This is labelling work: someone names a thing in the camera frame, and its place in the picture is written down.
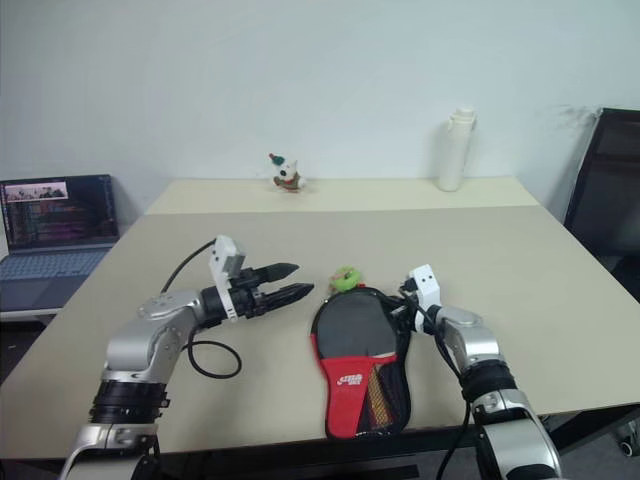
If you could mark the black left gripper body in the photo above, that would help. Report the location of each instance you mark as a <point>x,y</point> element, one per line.
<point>245,300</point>

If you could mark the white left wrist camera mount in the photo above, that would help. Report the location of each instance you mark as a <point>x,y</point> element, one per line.
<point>222,260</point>

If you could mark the black office chair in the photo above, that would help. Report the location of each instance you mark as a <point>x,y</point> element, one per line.
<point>610,200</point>

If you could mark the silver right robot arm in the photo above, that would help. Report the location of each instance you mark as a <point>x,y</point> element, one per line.
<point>480,340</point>

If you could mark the white water bottle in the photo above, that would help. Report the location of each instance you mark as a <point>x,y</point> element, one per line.
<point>455,150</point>

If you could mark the table tennis paddle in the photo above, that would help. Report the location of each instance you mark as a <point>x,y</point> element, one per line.
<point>350,330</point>

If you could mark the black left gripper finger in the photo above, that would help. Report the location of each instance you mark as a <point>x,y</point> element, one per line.
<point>277,271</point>
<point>287,294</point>

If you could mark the open blue laptop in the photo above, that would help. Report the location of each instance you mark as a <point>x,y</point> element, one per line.
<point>55,220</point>

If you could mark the white plush dog toy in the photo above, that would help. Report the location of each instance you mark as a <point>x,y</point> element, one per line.
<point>286,175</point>

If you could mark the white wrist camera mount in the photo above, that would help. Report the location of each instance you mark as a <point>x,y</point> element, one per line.
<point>222,260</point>
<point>425,285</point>

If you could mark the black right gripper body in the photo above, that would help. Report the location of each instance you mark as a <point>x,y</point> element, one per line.
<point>406,315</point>

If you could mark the black red paddle case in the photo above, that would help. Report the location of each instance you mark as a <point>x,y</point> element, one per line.
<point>345,395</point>

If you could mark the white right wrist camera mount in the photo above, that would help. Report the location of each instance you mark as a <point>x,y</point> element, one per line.
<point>425,285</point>

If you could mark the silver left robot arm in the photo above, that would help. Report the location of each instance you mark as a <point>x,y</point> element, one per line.
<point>135,345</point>

